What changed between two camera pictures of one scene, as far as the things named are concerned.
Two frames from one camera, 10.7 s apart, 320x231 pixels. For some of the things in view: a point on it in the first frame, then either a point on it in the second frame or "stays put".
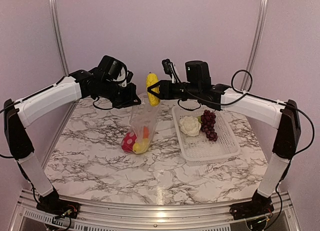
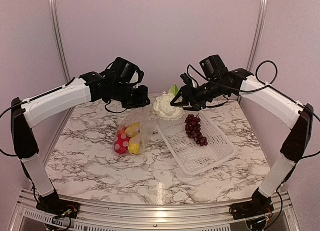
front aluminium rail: [93, 216] stays put
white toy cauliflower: [190, 125] to [162, 107]
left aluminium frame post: [57, 15] stays put
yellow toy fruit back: [151, 78] to [131, 130]
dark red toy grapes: [207, 120] to [193, 128]
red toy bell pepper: [128, 141] to [121, 142]
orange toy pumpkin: [146, 132] to [122, 130]
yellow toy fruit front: [141, 147] to [134, 147]
